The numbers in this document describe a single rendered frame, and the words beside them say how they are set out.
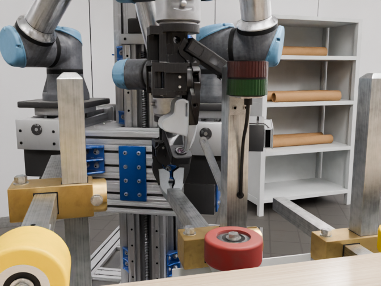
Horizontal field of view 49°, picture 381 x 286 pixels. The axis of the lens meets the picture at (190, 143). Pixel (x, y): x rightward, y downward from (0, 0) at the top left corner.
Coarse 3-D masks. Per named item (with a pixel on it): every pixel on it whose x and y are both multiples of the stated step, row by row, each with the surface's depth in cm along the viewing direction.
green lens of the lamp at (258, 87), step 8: (232, 80) 59; (240, 80) 58; (248, 80) 58; (256, 80) 58; (264, 80) 58; (232, 88) 59; (240, 88) 58; (248, 88) 58; (256, 88) 58; (264, 88) 59
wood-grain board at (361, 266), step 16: (352, 256) 52; (368, 256) 52; (224, 272) 48; (240, 272) 48; (256, 272) 48; (272, 272) 48; (288, 272) 48; (304, 272) 48; (320, 272) 48; (336, 272) 48; (352, 272) 48; (368, 272) 48
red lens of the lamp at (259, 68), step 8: (232, 64) 58; (240, 64) 57; (248, 64) 57; (256, 64) 57; (264, 64) 58; (232, 72) 58; (240, 72) 58; (248, 72) 57; (256, 72) 57; (264, 72) 58
